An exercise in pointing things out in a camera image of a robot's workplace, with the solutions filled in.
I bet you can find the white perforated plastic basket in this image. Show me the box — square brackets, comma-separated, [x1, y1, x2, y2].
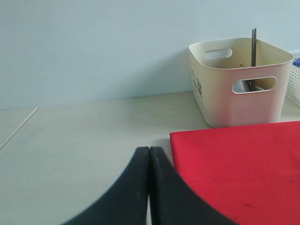
[285, 65, 300, 106]

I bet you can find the pale green ceramic bowl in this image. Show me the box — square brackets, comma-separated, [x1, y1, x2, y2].
[232, 80, 264, 93]

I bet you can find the brown chopstick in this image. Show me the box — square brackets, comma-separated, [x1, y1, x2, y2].
[253, 28, 257, 90]
[250, 28, 256, 91]

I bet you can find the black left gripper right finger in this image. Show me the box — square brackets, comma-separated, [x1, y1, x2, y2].
[149, 147, 236, 225]

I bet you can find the red table cloth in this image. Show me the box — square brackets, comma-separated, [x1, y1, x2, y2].
[170, 121, 300, 225]

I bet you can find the blue silver milk carton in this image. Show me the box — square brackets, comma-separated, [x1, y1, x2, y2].
[292, 56, 300, 68]

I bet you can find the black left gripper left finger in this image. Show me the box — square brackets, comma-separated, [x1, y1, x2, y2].
[64, 147, 150, 225]

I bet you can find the cream plastic storage bin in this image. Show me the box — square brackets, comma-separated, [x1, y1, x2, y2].
[189, 37, 294, 128]

